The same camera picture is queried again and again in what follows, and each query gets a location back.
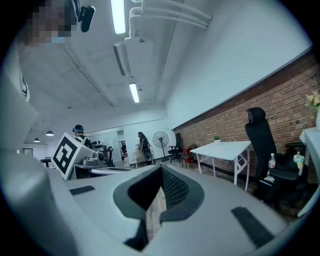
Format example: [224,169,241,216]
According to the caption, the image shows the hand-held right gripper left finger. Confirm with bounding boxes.
[46,164,165,256]

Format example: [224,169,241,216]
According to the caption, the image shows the long ceiling light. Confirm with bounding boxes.
[110,0,127,35]
[128,82,140,104]

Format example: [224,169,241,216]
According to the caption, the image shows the clear water bottle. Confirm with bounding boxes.
[267,152,277,177]

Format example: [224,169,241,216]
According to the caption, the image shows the yellow-green drink cup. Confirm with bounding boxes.
[292,151,305,176]

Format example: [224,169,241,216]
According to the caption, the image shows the white side table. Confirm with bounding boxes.
[297,127,320,218]

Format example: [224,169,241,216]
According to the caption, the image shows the black head camera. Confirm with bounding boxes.
[75,5,96,33]

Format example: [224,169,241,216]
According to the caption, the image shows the person in white coat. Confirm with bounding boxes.
[0,49,50,256]

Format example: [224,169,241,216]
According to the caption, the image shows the white ceiling pipe bundle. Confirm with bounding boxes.
[128,0,213,38]

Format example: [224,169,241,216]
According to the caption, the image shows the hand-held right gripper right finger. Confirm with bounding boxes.
[146,163,292,256]

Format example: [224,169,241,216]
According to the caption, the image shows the person's head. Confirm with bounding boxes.
[18,0,78,51]

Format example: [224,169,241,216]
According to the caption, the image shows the tall black office chair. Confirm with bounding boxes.
[244,107,310,211]

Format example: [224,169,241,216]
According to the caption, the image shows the white ceiling air conditioner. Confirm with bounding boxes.
[112,36,154,77]

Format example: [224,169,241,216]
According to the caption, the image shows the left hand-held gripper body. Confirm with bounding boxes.
[50,131,108,181]

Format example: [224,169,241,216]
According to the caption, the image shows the white folding table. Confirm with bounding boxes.
[189,140,252,192]

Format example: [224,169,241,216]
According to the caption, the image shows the black standing fan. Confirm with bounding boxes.
[152,130,171,162]

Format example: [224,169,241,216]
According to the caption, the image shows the pale flowers in vase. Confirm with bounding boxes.
[305,90,320,136]

